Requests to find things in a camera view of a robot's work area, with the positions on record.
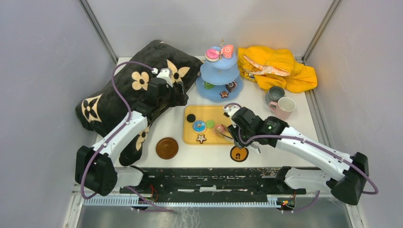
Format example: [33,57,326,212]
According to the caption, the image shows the blue frosted donut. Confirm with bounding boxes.
[192,120,207,134]

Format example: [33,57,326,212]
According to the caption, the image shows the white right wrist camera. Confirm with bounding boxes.
[223,104,241,118]

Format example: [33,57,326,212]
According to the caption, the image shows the black floral plush pillow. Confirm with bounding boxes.
[75,40,204,167]

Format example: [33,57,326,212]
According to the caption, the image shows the blue three-tier cake stand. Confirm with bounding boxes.
[195,39,244,103]

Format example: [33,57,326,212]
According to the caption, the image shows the green swirl roll cake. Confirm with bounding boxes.
[203,81,215,90]

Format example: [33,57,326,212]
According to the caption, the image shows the pink mug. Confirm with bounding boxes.
[269,97,297,121]

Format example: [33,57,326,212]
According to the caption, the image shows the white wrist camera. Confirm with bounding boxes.
[157,68,173,87]
[223,104,241,118]

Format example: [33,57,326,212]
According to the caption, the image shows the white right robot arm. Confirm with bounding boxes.
[223,103,379,206]

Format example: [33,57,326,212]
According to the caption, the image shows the yellow serving tray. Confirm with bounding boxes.
[183,105,233,145]

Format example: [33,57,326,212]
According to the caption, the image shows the salmon swirl cake slice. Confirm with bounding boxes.
[221,45,234,59]

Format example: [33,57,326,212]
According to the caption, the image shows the green macaron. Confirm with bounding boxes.
[205,120,215,129]

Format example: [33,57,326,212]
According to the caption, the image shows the brown round coaster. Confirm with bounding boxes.
[155,137,179,160]

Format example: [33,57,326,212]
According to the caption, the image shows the yellow garment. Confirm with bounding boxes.
[237,46,318,93]

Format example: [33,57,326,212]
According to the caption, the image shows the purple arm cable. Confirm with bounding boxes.
[80,61,158,200]
[224,102,379,213]

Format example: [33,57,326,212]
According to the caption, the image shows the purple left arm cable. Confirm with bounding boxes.
[80,61,158,200]

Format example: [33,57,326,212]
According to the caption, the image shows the black sandwich cookie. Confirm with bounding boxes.
[186,114,196,123]

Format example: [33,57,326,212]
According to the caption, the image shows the grey mug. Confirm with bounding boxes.
[264,86,285,104]

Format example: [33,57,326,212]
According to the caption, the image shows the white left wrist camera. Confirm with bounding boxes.
[157,68,173,87]

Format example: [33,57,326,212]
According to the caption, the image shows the yellow black round coaster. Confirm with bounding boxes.
[230,146,249,162]

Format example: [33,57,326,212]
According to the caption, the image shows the pink frosted donut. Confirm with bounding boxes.
[205,48,221,62]

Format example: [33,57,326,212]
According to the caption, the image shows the metal serving tongs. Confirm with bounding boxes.
[215,124,261,154]

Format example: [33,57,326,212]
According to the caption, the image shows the star cookie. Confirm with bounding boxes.
[220,90,229,99]
[196,134,207,144]

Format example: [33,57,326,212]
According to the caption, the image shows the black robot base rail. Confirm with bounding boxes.
[134,168,307,203]

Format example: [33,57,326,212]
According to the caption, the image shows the chocolate swirl roll cake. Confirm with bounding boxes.
[225,81,238,93]

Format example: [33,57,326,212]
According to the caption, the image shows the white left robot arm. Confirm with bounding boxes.
[75,77,189,199]

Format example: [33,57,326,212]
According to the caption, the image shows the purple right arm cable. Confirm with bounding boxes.
[224,102,379,213]

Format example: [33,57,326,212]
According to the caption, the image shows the pink round candy cake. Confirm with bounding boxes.
[214,124,228,138]

